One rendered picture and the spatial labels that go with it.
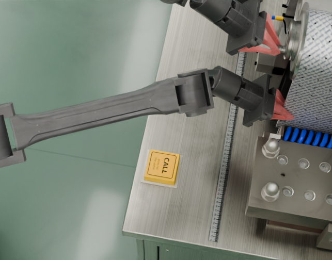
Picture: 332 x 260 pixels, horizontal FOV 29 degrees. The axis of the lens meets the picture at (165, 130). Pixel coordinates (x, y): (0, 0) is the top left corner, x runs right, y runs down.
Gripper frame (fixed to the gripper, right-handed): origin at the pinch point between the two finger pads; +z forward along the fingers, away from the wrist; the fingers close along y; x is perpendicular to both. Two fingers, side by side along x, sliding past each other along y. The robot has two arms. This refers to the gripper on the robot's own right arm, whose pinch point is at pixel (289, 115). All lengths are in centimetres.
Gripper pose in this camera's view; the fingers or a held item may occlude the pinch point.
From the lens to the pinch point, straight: 137.9
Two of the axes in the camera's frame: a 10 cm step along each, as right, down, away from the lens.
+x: 5.1, -3.0, -8.1
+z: 8.4, 3.7, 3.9
